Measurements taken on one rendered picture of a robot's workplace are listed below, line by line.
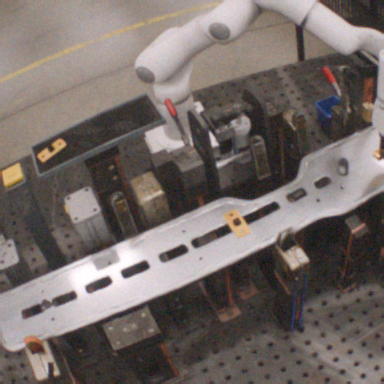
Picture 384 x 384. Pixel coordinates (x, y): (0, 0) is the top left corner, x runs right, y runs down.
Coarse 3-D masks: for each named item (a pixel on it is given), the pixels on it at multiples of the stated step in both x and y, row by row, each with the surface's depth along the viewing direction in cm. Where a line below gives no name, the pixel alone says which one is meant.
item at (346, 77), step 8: (344, 72) 142; (352, 72) 139; (344, 80) 143; (352, 80) 140; (344, 88) 144; (352, 88) 145; (344, 96) 146; (352, 96) 147; (344, 104) 148; (352, 104) 149; (352, 112) 151
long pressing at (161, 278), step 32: (320, 160) 148; (352, 160) 147; (288, 192) 143; (320, 192) 141; (352, 192) 139; (192, 224) 140; (224, 224) 139; (256, 224) 137; (288, 224) 136; (96, 256) 137; (128, 256) 136; (192, 256) 134; (224, 256) 133; (32, 288) 133; (64, 288) 132; (128, 288) 130; (160, 288) 129; (0, 320) 126; (32, 320) 126; (64, 320) 125; (96, 320) 125
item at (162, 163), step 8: (160, 152) 144; (168, 152) 144; (152, 160) 143; (160, 160) 142; (168, 160) 142; (152, 168) 145; (160, 168) 142; (168, 168) 144; (160, 176) 144; (168, 176) 145; (168, 184) 148; (176, 184) 150; (168, 192) 150; (176, 192) 151; (168, 200) 152; (176, 200) 154; (176, 208) 156; (176, 216) 158; (184, 232) 164; (184, 248) 171
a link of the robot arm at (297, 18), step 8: (256, 0) 121; (264, 0) 119; (272, 0) 118; (280, 0) 117; (288, 0) 116; (296, 0) 115; (304, 0) 115; (312, 0) 116; (264, 8) 123; (272, 8) 121; (280, 8) 118; (288, 8) 117; (296, 8) 116; (304, 8) 116; (288, 16) 120; (296, 16) 118; (304, 16) 116
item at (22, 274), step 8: (0, 248) 135; (8, 248) 135; (16, 248) 136; (0, 256) 133; (8, 256) 133; (16, 256) 133; (0, 264) 131; (8, 264) 131; (16, 264) 132; (24, 264) 138; (8, 272) 132; (16, 272) 134; (24, 272) 135; (8, 280) 135; (16, 280) 136; (24, 280) 137; (40, 312) 150
